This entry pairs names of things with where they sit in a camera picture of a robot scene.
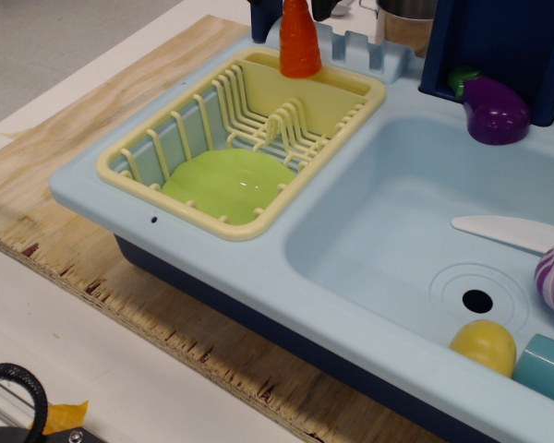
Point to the plywood base board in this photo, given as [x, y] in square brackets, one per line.
[93, 328]

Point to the purple toy eggplant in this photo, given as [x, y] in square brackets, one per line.
[496, 115]

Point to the light green plastic plate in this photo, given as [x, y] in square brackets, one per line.
[233, 184]

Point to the yellow plastic dish rack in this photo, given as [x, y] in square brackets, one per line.
[244, 103]

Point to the white plastic toy knife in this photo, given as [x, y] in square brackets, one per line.
[525, 234]

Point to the yellow masking tape piece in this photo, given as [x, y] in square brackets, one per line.
[63, 417]

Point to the yellow toy lemon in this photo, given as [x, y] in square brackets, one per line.
[487, 343]

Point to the teal plastic cup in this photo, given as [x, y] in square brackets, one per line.
[535, 366]

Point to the dark blue corner post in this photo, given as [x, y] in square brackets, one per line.
[263, 18]

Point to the dark metal bracket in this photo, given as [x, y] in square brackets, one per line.
[10, 434]

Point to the dark blue faucet tower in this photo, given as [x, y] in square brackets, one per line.
[510, 41]

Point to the silver metal pot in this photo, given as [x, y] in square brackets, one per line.
[406, 22]

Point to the orange toy carrot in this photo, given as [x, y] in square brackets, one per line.
[299, 47]

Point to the light blue toy sink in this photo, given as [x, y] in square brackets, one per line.
[365, 262]

